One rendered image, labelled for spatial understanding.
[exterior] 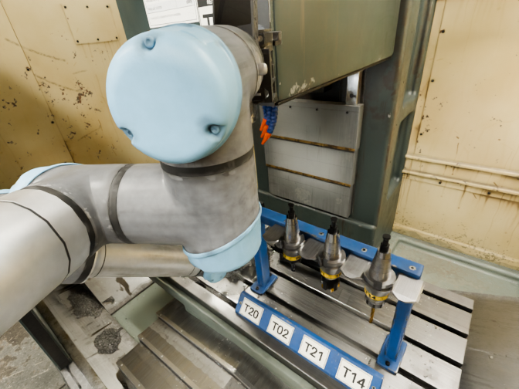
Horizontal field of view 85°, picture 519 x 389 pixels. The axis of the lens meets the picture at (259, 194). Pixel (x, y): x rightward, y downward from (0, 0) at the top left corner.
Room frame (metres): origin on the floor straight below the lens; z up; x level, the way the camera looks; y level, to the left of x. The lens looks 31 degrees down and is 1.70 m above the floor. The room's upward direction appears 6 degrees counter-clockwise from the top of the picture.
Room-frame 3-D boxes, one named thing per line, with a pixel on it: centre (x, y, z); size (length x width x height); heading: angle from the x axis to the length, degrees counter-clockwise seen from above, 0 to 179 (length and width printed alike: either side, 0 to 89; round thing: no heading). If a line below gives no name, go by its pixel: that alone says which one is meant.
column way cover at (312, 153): (1.21, -0.23, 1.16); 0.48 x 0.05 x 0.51; 49
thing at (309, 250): (0.53, -0.11, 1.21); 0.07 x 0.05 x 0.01; 139
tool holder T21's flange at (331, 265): (0.49, -0.16, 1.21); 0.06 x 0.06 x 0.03
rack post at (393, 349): (0.42, -0.32, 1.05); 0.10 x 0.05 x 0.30; 139
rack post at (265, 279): (0.71, 0.02, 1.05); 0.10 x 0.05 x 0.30; 139
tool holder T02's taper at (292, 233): (0.56, -0.07, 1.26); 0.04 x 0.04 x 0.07
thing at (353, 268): (0.45, -0.20, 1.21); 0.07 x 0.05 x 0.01; 139
